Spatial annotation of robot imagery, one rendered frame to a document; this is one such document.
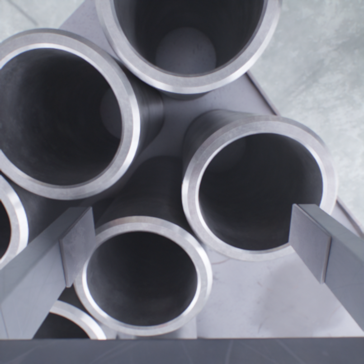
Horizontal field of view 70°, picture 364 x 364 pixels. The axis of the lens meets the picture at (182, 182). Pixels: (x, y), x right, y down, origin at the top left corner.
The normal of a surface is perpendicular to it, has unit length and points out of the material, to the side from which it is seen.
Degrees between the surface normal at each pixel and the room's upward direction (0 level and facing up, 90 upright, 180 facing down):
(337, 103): 0
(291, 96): 0
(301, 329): 0
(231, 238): 90
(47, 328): 90
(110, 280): 90
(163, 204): 90
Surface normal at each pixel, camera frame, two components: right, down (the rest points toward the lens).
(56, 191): 0.00, 0.28
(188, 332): 0.74, -0.64
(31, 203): 0.99, -0.15
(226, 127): -0.35, -0.40
